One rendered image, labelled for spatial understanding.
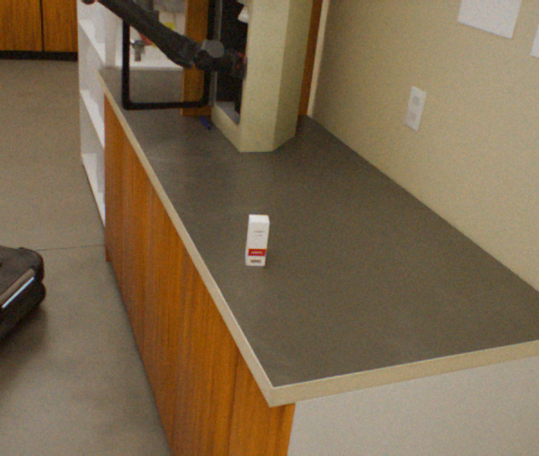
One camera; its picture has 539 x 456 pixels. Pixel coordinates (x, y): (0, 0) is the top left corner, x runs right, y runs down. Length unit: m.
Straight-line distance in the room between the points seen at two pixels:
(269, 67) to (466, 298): 0.93
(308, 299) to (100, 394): 1.32
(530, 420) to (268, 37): 1.22
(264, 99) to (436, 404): 1.08
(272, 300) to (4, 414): 1.37
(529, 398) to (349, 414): 0.44
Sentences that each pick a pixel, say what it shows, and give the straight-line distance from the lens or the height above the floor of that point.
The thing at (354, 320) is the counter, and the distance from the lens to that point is 1.27.
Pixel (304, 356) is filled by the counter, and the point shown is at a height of 0.94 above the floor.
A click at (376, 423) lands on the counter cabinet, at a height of 0.81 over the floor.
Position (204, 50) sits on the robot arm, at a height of 1.24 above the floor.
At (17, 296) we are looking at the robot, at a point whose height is 0.19.
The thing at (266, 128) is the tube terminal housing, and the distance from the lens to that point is 2.02.
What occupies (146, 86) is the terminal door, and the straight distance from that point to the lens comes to 2.17.
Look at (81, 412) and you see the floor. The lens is 2.41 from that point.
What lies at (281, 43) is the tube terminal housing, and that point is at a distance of 1.96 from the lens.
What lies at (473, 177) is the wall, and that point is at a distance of 1.73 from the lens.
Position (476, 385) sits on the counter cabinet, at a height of 0.85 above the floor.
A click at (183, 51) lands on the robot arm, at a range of 2.02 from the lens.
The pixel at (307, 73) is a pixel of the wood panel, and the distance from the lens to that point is 2.44.
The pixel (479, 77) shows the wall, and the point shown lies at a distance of 1.72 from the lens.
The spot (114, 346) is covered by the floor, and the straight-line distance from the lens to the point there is 2.68.
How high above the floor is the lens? 1.64
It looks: 26 degrees down
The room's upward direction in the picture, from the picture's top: 7 degrees clockwise
